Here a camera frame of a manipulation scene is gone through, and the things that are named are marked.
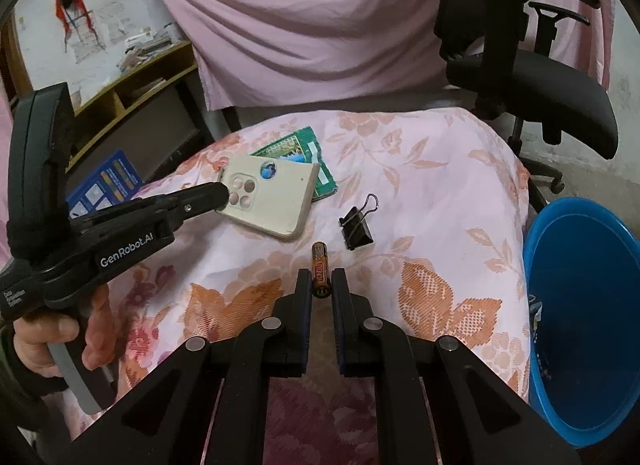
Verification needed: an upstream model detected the beige phone case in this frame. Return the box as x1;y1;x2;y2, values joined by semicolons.
219;155;319;240

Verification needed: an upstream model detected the red hanging tassel ornament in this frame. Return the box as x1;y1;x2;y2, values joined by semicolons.
54;0;103;49

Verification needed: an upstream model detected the wooden shelf unit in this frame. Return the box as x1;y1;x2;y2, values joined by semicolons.
66;40;214;175

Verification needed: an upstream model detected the green paper packet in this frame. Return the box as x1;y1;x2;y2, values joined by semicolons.
253;126;337;202

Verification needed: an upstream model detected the blue plastic bucket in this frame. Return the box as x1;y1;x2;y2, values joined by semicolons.
524;198;639;448

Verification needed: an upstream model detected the black office chair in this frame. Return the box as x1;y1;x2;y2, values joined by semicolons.
426;0;622;197

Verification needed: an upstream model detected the orange black battery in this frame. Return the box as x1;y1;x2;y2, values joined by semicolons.
311;242;332;299

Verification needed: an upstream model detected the blue cardboard box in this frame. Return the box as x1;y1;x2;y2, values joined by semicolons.
66;150;142;219

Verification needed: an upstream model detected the pink hanging curtain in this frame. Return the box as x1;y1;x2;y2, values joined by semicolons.
139;0;618;111

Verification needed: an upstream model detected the person's left hand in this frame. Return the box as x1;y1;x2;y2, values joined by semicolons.
13;284;116;378

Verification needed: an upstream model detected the black binder clip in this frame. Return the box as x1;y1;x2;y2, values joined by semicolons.
338;193;378;251

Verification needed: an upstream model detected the floral pink tablecloth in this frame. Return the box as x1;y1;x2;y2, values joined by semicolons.
60;106;533;465

